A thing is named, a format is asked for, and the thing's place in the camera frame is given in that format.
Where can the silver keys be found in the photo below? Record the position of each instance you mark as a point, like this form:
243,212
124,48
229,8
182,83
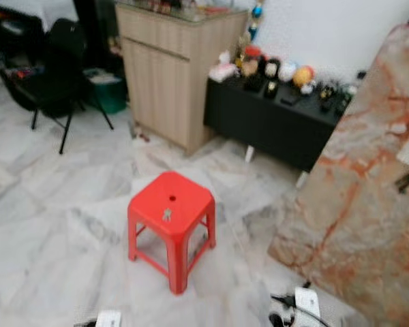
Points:
167,215

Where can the marble table top red edge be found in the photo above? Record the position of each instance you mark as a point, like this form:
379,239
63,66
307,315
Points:
361,225

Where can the red plastic stool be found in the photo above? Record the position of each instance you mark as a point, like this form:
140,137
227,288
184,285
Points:
170,211

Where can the black low console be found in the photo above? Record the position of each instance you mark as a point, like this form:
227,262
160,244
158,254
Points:
273,122

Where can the small red floor object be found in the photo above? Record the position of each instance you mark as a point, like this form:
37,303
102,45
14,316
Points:
144,137

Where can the small panda figure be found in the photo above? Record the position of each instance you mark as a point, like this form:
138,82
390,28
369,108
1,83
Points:
307,88

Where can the black toy figure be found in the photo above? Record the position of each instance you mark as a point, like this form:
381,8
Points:
326,88

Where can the orange round plush toy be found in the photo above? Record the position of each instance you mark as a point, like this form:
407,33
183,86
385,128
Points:
304,76

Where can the white round plush toy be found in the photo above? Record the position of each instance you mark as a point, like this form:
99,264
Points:
287,72

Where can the black round plush toy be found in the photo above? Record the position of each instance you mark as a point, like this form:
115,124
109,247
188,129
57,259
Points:
270,69

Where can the pink tissue pack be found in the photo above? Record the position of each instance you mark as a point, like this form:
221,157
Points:
223,69

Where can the red lid jar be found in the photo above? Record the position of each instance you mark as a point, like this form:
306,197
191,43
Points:
251,63

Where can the light wooden cabinet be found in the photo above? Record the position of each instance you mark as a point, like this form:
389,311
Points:
170,75

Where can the green bin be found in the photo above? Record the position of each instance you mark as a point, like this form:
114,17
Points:
110,95

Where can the blue trophy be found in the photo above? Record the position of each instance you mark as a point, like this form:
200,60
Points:
256,13

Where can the black folding chair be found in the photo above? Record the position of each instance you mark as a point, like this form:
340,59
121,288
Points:
54,82

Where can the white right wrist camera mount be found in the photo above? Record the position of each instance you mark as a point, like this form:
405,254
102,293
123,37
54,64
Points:
307,306

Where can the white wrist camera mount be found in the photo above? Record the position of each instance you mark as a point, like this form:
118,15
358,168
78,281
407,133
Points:
307,306
109,319

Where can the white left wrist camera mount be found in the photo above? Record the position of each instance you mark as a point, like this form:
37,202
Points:
109,319

